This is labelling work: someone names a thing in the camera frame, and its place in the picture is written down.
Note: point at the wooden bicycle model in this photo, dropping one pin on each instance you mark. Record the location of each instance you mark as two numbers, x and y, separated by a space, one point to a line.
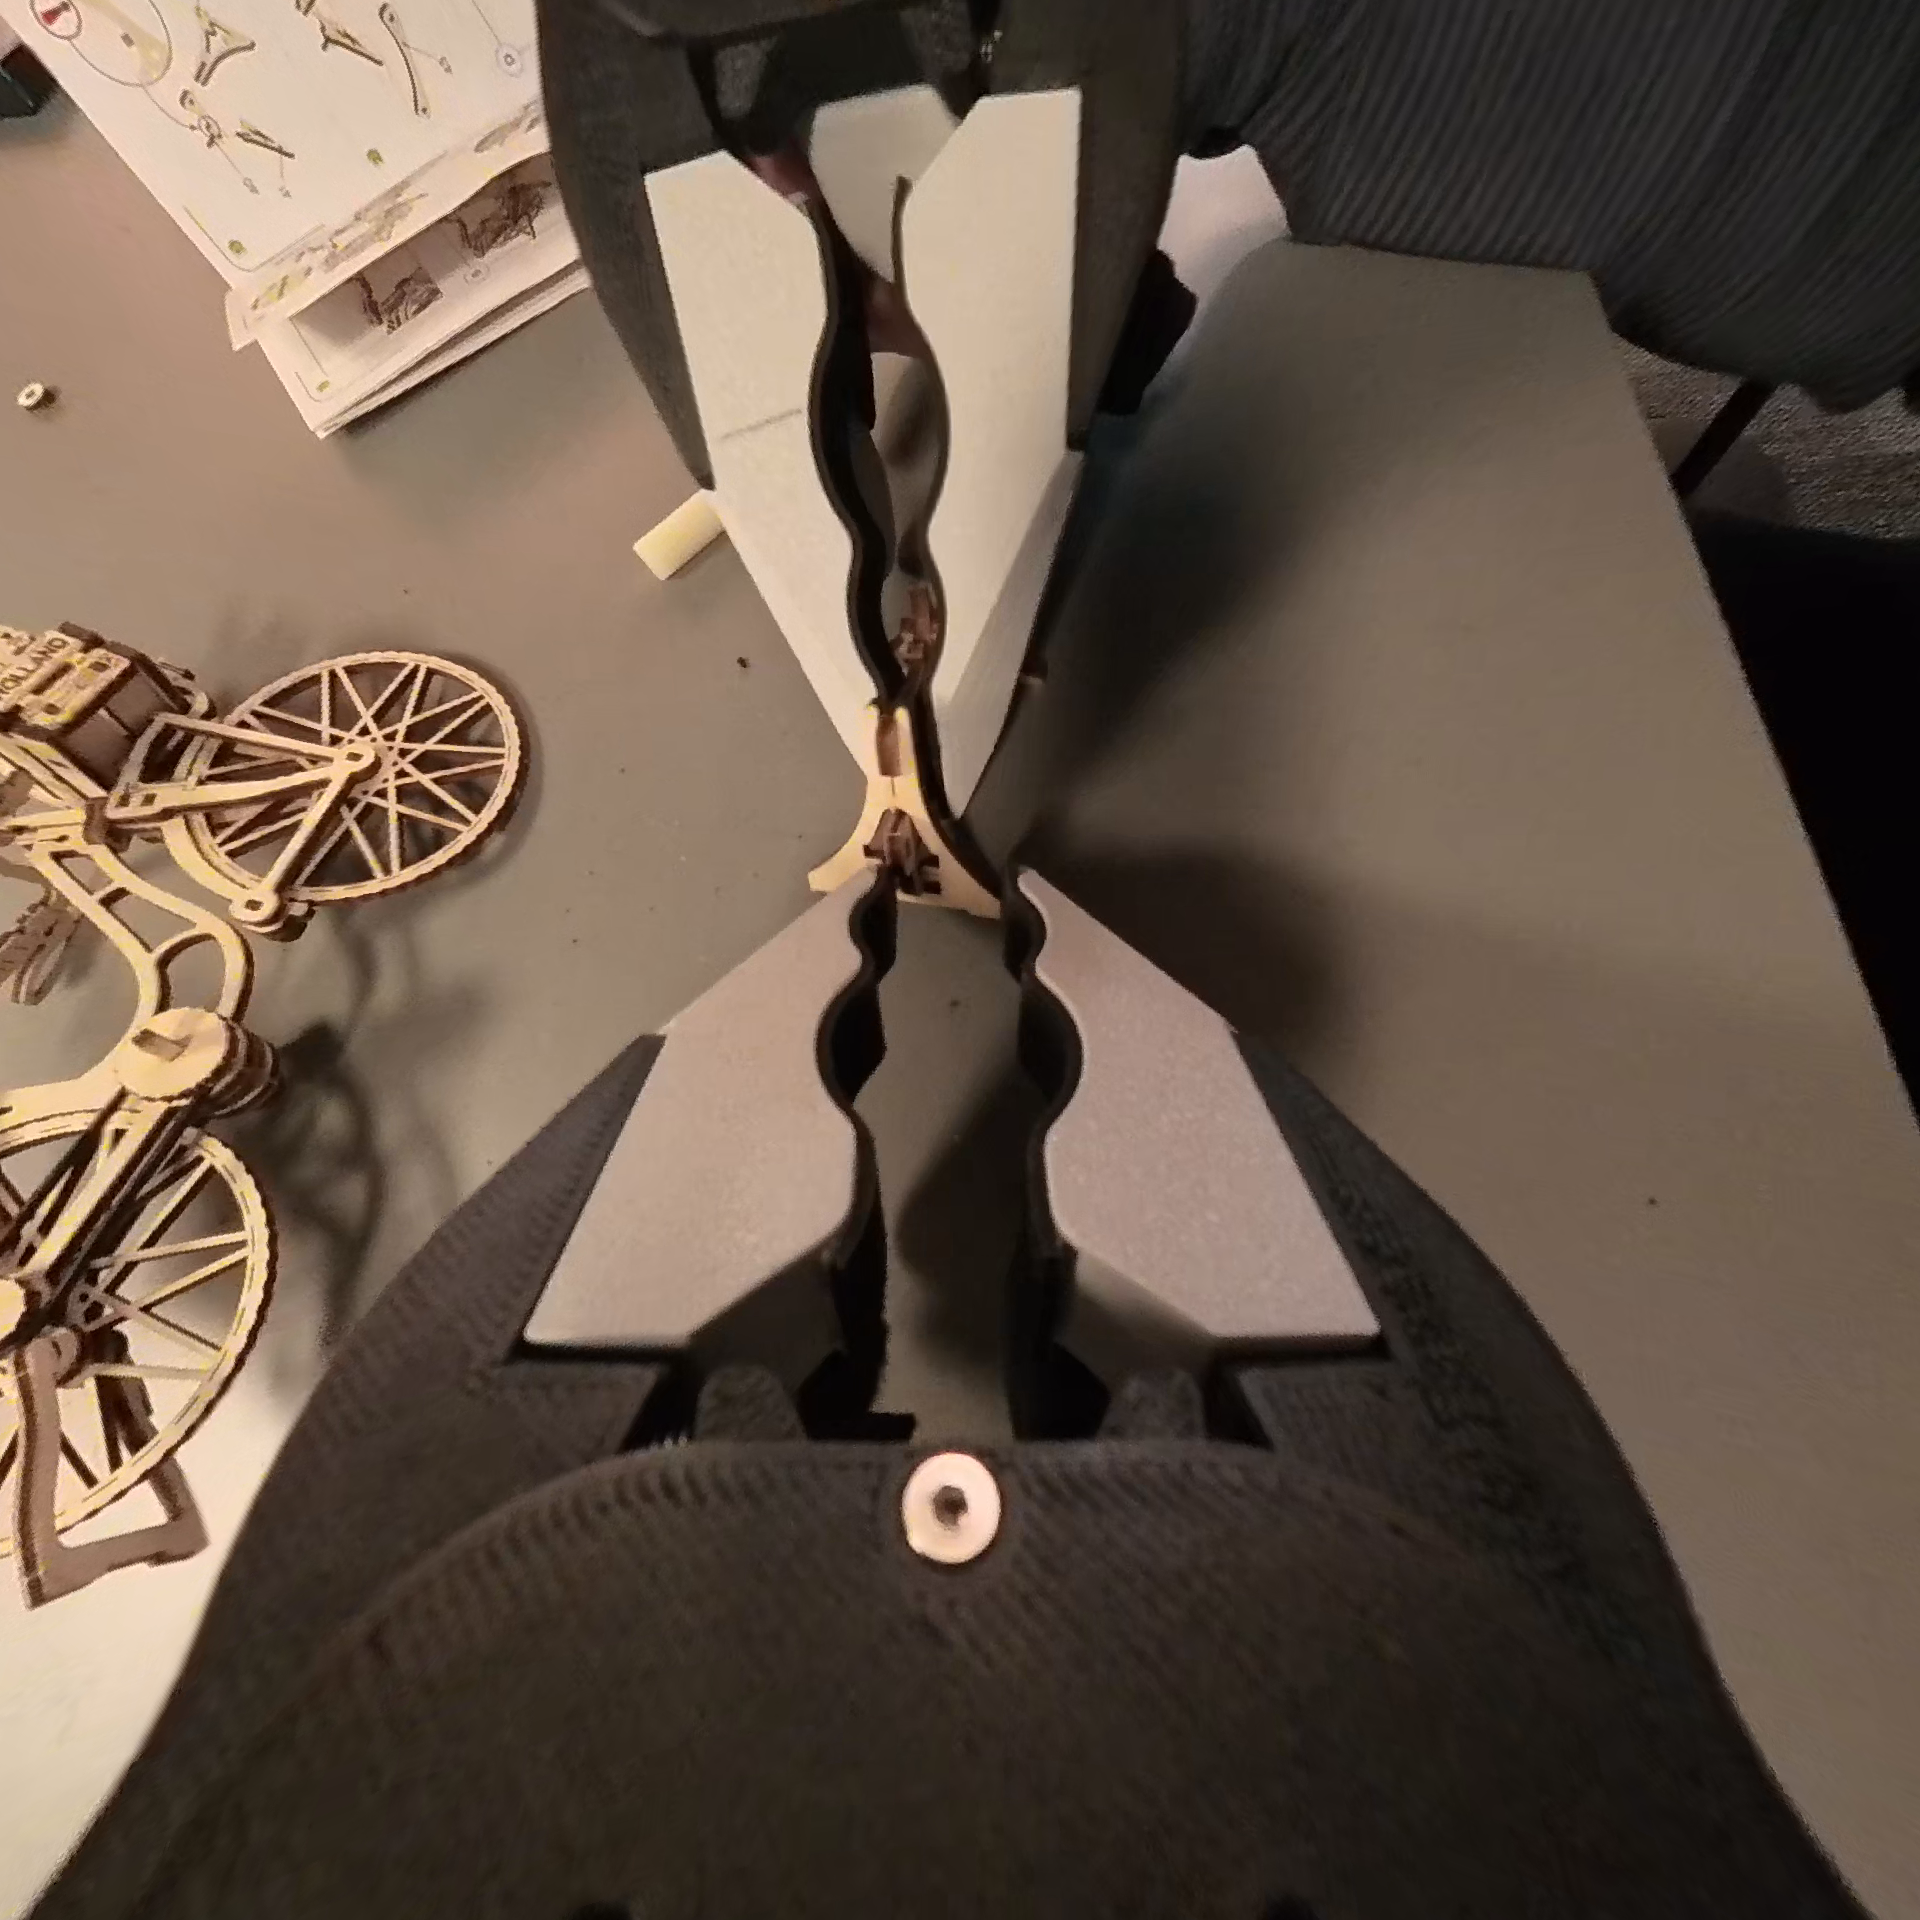
166 1049

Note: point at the small wooden model assembly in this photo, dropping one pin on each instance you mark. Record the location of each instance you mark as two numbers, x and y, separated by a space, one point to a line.
888 743

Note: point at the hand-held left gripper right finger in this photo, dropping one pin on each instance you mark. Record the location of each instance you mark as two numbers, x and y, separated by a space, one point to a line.
1200 1185

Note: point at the person's right forearm grey sleeve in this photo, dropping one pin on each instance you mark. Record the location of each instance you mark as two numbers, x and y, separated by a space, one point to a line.
1575 181

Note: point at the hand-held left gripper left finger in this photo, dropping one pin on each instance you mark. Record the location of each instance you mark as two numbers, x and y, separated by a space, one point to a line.
705 1185

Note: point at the black chair leg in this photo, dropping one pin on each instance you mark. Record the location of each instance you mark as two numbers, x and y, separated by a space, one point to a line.
1718 434

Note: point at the white instruction booklet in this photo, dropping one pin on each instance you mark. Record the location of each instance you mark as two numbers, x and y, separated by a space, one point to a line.
299 149

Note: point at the pale wax stick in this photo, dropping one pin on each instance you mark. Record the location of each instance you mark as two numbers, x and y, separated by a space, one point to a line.
675 541

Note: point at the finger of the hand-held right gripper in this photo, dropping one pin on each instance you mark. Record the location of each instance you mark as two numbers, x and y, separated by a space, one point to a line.
751 376
1005 376

